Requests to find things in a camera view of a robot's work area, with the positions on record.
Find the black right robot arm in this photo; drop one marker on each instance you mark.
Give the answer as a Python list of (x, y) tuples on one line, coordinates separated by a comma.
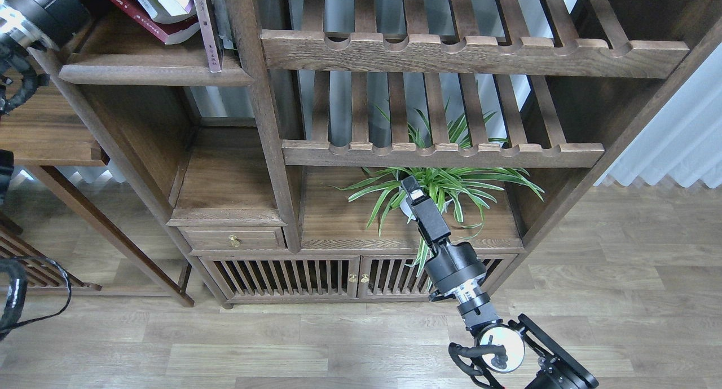
[(499, 347)]

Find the brass drawer knob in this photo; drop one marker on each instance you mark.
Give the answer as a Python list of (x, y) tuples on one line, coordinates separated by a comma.
[(234, 241)]

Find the white plant pot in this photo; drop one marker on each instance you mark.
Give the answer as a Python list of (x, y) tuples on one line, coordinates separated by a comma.
[(406, 209)]

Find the green spider plant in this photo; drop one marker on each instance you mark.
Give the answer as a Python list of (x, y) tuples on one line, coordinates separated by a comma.
[(444, 185)]

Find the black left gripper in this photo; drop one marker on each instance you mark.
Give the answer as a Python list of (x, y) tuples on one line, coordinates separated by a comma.
[(59, 20)]

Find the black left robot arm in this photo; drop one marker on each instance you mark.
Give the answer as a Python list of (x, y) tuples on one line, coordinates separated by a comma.
[(18, 36)]

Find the dark wooden slatted bench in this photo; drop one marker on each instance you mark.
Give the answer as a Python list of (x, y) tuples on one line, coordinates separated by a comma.
[(41, 275)]

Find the yellow green paperback book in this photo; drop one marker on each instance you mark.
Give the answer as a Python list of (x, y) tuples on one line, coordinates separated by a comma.
[(158, 13)]

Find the red paperback book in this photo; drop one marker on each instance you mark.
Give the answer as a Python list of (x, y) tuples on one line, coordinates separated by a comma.
[(168, 34)]

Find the thin upright book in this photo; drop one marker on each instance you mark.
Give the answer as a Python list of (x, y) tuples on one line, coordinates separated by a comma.
[(209, 32)]

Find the white curtain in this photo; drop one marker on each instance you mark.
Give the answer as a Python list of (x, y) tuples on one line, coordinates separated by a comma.
[(683, 140)]

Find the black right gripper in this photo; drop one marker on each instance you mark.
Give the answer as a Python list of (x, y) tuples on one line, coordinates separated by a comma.
[(451, 266)]

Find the dark wooden bookshelf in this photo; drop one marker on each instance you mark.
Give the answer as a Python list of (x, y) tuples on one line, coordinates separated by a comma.
[(245, 151)]

